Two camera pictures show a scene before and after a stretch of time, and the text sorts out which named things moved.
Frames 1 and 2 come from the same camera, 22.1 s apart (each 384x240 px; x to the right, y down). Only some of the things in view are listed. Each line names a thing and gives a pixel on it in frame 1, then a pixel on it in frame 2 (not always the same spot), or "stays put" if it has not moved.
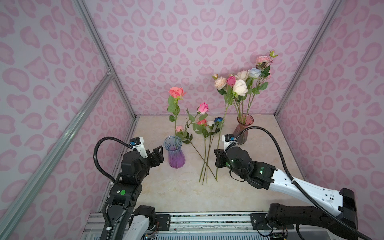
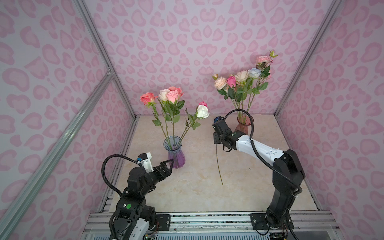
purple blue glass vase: [176, 158] stays put
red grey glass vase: [243, 121] stays put
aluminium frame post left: [89, 21] stays put
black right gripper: [219, 158] -> [215, 134]
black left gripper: [159, 157] -> [167, 172]
